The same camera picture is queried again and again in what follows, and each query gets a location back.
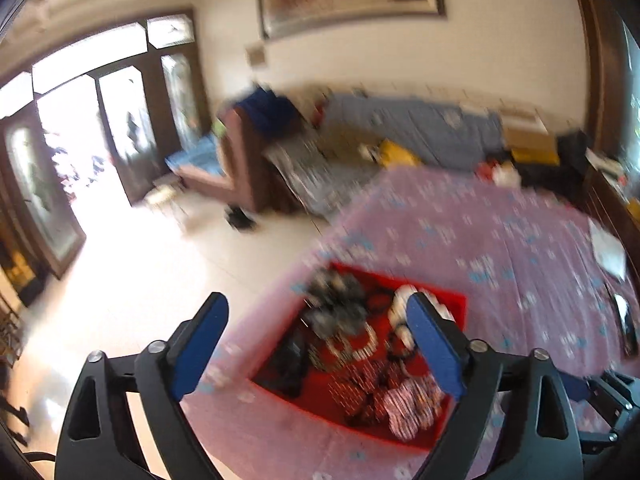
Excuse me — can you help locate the sofa with grey cover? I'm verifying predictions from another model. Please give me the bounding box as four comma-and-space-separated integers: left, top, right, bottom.
165, 87, 506, 221

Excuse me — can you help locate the wooden glass door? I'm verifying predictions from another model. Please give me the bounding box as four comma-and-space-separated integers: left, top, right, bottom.
0, 7, 213, 283

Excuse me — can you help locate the black flat object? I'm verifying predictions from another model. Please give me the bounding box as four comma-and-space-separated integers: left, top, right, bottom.
612, 291, 639, 357

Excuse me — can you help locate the black hair claw clip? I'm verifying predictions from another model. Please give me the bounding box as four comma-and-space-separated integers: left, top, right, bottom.
270, 327, 311, 398

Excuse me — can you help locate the small stool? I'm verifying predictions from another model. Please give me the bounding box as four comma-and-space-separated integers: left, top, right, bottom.
144, 175, 187, 223

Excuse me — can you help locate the white pearl bracelet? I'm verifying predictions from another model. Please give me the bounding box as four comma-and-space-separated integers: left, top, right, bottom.
326, 324, 378, 362

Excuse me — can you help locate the yellow cloth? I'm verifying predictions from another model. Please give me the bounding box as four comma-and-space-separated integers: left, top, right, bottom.
378, 139, 422, 169

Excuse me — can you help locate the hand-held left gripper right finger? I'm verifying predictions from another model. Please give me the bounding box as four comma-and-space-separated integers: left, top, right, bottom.
406, 291, 583, 480

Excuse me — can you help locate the pink plaid scrunchie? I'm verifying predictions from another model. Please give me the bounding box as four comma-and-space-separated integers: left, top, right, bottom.
382, 376, 447, 442

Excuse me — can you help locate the purple floral tablecloth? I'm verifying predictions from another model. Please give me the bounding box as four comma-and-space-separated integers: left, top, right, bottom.
180, 165, 640, 480

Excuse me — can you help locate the cardboard box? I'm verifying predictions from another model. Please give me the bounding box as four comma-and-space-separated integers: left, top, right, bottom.
501, 126, 561, 166

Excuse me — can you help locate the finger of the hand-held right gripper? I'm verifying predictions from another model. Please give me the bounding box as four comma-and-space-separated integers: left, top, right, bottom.
567, 370, 640, 423

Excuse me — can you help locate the white floral scrunchie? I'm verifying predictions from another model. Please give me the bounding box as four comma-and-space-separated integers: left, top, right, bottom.
390, 284, 453, 348

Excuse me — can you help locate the red box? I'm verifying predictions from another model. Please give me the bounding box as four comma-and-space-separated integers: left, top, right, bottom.
250, 261, 468, 451

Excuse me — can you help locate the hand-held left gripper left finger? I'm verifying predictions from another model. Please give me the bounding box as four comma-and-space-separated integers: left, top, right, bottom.
55, 291, 230, 480

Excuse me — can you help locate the grey sofa blanket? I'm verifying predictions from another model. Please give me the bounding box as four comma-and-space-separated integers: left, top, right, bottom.
265, 92, 503, 218

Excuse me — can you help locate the black scrunchie with pearls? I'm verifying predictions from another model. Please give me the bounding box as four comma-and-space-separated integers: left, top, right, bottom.
302, 269, 368, 338

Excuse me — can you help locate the wooden cabinet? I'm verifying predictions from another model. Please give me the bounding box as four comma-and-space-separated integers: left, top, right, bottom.
565, 0, 640, 241

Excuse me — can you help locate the dark red scrunchie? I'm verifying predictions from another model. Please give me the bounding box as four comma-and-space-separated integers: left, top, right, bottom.
328, 363, 383, 428

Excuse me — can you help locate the blue cloth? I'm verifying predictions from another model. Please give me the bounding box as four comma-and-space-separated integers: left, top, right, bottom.
234, 87, 297, 133

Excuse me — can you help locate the white paper sheet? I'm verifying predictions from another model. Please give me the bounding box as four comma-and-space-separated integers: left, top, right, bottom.
588, 219, 629, 282

